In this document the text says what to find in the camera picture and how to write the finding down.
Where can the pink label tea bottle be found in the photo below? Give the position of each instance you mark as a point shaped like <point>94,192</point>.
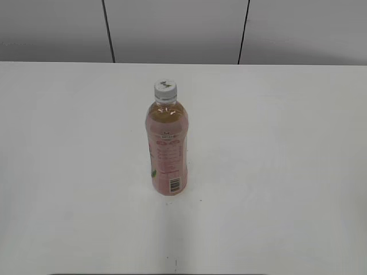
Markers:
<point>167,130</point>

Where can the white bottle cap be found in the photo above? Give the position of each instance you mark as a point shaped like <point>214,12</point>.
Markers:
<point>165,89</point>

